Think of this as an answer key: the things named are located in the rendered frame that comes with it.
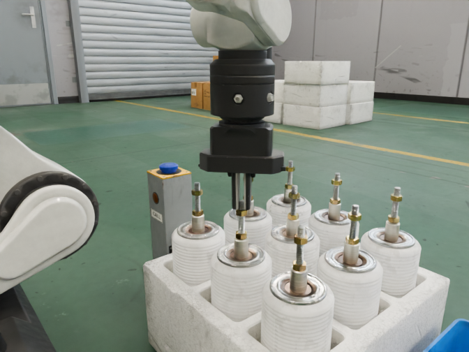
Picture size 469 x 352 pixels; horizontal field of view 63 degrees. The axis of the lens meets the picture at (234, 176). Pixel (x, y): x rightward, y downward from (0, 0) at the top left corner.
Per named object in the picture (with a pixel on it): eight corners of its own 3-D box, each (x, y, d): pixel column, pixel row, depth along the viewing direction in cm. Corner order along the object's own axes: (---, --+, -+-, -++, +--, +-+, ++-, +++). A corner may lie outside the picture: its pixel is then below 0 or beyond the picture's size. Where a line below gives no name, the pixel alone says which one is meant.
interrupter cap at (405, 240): (365, 245, 63) (366, 242, 63) (369, 228, 70) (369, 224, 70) (415, 253, 61) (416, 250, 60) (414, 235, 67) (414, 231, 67)
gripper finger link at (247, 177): (243, 211, 56) (243, 170, 54) (246, 204, 59) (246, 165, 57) (254, 211, 55) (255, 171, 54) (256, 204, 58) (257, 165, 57)
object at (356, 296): (374, 348, 66) (386, 253, 60) (367, 390, 57) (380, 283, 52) (318, 332, 69) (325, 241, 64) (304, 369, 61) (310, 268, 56)
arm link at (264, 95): (285, 161, 59) (289, 82, 56) (285, 179, 50) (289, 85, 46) (206, 158, 61) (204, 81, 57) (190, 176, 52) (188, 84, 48)
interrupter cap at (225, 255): (263, 246, 63) (263, 242, 63) (267, 269, 56) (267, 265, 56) (217, 246, 63) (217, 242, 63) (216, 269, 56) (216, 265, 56)
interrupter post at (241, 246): (248, 253, 61) (248, 234, 60) (249, 260, 59) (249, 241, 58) (233, 253, 61) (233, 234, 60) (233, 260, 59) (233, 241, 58)
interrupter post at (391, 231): (382, 242, 65) (384, 223, 64) (383, 235, 67) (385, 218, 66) (398, 244, 64) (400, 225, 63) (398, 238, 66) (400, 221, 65)
